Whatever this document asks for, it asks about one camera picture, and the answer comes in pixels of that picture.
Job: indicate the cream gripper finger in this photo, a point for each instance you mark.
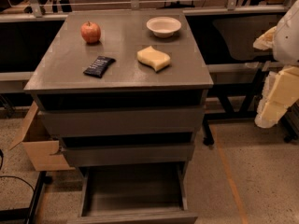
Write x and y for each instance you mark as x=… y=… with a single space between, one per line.
x=280 y=91
x=265 y=41

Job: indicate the dark blue rxbar wrapper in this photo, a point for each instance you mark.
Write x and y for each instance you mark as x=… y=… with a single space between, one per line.
x=99 y=66

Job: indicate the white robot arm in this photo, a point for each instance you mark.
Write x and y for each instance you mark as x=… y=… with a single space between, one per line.
x=286 y=38

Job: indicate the grey drawer cabinet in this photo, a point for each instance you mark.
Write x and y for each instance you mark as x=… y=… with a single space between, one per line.
x=131 y=114

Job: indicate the open bottom drawer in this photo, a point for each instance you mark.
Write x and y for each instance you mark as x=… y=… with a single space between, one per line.
x=150 y=193

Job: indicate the white bowl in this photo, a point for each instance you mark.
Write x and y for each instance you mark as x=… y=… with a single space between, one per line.
x=163 y=27

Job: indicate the yellow sponge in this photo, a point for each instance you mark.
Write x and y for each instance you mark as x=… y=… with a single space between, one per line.
x=154 y=58

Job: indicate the red apple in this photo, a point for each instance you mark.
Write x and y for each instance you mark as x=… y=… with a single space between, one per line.
x=90 y=32

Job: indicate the cardboard box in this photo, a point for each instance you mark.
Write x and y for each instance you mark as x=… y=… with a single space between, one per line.
x=42 y=151

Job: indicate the black table with frame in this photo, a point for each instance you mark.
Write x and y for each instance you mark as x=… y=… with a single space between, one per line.
x=238 y=70

